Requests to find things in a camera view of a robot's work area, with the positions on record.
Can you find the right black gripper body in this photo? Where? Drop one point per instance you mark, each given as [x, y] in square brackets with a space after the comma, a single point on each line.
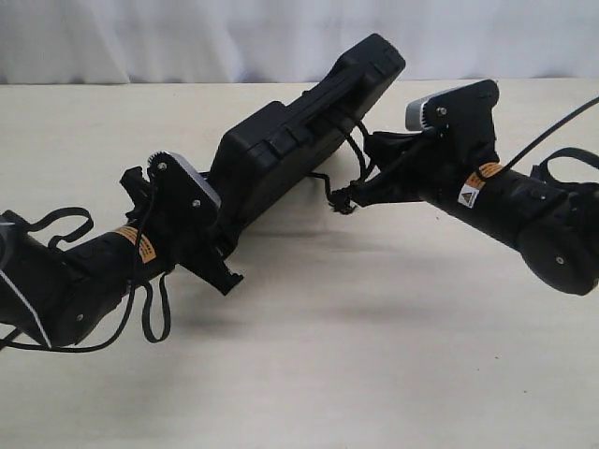
[471, 183]

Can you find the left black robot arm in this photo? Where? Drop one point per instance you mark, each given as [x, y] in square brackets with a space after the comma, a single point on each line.
[58, 282]

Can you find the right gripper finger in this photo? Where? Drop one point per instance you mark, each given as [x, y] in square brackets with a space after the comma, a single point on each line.
[395, 187]
[404, 154]

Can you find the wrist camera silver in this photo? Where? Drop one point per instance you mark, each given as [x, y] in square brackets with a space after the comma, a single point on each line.
[175, 175]
[453, 106]

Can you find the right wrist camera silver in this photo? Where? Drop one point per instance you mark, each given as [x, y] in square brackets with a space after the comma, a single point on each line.
[453, 106]

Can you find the white curtain backdrop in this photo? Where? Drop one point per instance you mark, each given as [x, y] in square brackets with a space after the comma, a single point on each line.
[119, 42]

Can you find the black plastic carry case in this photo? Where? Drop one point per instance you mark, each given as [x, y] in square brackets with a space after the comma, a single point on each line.
[261, 158]

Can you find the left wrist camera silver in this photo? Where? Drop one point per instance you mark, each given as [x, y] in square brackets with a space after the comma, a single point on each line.
[175, 175]

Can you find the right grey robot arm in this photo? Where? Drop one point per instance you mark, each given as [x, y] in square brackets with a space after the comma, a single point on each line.
[560, 244]

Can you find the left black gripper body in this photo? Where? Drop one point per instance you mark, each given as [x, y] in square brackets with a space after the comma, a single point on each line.
[161, 232]

